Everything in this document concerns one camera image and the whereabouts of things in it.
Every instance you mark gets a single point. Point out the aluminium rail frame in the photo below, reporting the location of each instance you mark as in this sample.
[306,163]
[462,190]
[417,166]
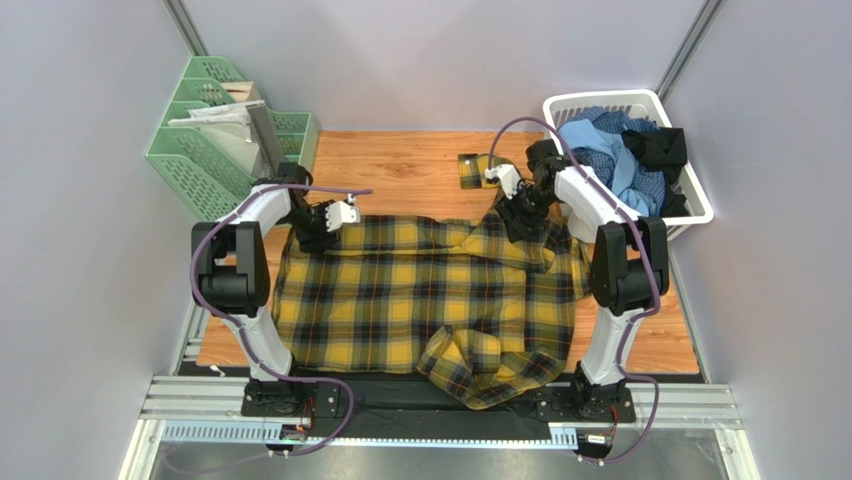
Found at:
[205,409]

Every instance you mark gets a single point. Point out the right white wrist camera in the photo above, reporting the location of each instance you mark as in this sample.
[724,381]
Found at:
[507,176]

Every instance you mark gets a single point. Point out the white laundry basket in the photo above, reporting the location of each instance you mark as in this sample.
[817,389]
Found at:
[637,103]

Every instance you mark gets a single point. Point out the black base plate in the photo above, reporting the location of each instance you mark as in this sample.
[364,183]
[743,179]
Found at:
[385,406]

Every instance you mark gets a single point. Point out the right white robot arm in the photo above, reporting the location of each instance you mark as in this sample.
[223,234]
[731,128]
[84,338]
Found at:
[629,269]

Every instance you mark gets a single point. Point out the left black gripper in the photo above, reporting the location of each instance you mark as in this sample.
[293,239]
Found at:
[311,242]

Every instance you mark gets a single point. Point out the grey folder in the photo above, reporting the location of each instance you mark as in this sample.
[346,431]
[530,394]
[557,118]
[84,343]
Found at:
[264,127]

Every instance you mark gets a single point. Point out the blue checked shirt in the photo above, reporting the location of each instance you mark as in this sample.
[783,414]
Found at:
[619,122]

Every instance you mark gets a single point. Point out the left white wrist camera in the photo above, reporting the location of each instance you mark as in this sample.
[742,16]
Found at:
[341,213]

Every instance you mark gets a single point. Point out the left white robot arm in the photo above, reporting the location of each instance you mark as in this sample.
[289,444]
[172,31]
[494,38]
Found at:
[229,278]

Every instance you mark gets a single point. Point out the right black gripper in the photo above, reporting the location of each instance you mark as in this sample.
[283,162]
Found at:
[514,221]

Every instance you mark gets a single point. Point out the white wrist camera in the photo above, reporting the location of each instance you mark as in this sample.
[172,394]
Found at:
[507,176]
[341,213]

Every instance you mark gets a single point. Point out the light blue shirt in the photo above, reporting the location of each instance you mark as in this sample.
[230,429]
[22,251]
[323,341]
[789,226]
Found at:
[611,161]

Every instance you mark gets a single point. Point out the green file organizer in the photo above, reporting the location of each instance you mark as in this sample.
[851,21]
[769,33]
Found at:
[208,182]

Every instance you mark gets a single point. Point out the papers in organizer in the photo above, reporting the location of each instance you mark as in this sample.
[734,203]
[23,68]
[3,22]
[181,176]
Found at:
[230,128]

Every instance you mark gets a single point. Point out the yellow plaid long sleeve shirt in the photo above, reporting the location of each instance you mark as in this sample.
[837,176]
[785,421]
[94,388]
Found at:
[483,318]

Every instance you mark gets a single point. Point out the black garment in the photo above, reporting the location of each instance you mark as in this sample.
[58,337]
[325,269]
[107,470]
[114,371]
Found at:
[662,150]

